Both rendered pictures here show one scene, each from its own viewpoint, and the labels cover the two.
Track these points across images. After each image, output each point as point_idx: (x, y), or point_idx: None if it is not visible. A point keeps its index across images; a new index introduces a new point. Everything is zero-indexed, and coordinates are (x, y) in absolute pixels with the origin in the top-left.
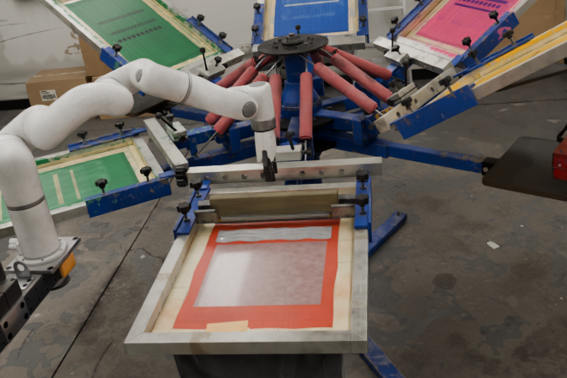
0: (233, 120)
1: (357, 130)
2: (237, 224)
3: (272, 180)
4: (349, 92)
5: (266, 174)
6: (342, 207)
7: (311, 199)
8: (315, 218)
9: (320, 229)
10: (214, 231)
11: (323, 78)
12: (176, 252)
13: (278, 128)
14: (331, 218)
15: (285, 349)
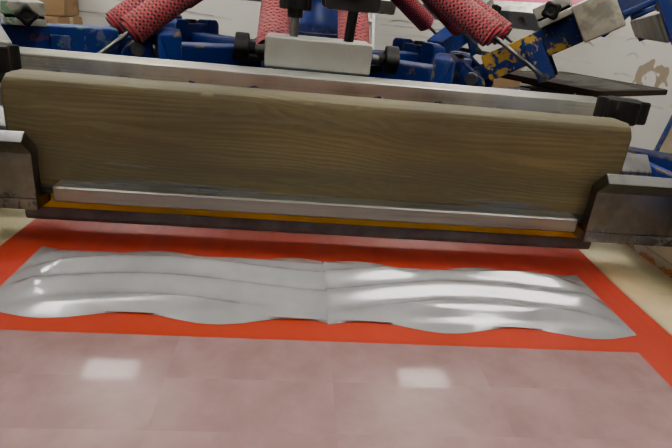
0: (172, 12)
1: (442, 82)
2: (139, 232)
3: (367, 2)
4: None
5: None
6: (644, 198)
7: (515, 143)
8: (495, 236)
9: (545, 284)
10: (10, 251)
11: None
12: None
13: (286, 24)
14: (556, 242)
15: None
